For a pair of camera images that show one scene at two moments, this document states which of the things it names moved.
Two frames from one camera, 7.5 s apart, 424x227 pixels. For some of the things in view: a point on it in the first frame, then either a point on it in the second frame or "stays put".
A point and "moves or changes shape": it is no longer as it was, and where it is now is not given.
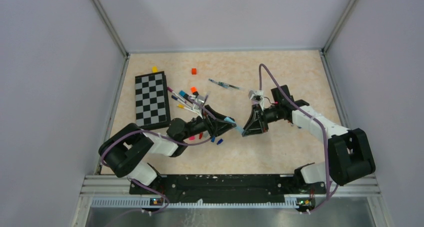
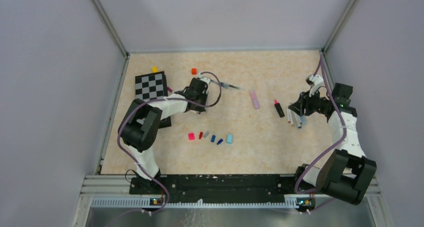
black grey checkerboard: (152, 106) stays put
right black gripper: (257, 123) to (303, 103)
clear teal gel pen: (225, 84) stays put
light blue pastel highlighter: (239, 129) moves or changes shape
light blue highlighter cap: (227, 119) to (229, 138)
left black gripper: (218, 126) to (204, 94)
